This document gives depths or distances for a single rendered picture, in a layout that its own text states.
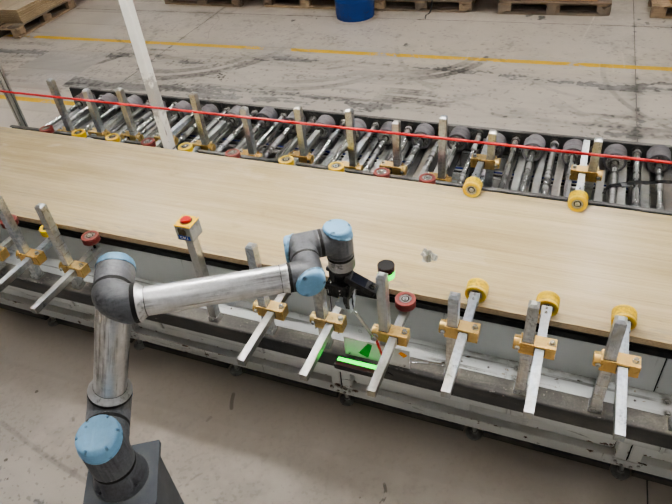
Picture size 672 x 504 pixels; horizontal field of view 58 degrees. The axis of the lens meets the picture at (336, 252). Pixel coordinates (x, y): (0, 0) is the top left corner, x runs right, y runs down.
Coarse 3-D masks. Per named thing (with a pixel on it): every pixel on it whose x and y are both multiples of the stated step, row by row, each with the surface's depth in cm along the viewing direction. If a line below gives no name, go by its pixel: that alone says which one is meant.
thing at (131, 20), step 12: (120, 0) 289; (132, 0) 292; (132, 12) 293; (132, 24) 295; (132, 36) 300; (144, 48) 306; (144, 60) 307; (144, 72) 312; (144, 84) 317; (156, 84) 319; (156, 96) 320; (156, 120) 330; (168, 132) 335; (168, 144) 338
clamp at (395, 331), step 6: (372, 330) 223; (378, 330) 222; (390, 330) 222; (396, 330) 221; (408, 330) 221; (378, 336) 223; (384, 336) 222; (390, 336) 221; (396, 336) 219; (402, 336) 219; (408, 336) 221; (402, 342) 220
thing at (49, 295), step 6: (96, 246) 284; (90, 252) 280; (96, 252) 282; (84, 258) 277; (90, 258) 279; (72, 270) 271; (66, 276) 268; (72, 276) 271; (60, 282) 266; (66, 282) 268; (54, 288) 263; (60, 288) 265; (48, 294) 260; (54, 294) 262; (42, 300) 258; (48, 300) 260; (36, 306) 255; (42, 306) 257; (36, 312) 255
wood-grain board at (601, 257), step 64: (0, 128) 375; (0, 192) 316; (64, 192) 310; (128, 192) 305; (192, 192) 299; (256, 192) 294; (320, 192) 289; (384, 192) 284; (448, 192) 280; (384, 256) 249; (448, 256) 246; (512, 256) 242; (576, 256) 239; (640, 256) 235; (576, 320) 213; (640, 320) 211
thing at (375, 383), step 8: (400, 312) 229; (408, 312) 230; (400, 320) 226; (392, 344) 218; (384, 352) 215; (392, 352) 217; (384, 360) 212; (376, 368) 210; (384, 368) 210; (376, 376) 207; (376, 384) 205; (368, 392) 204; (376, 392) 204
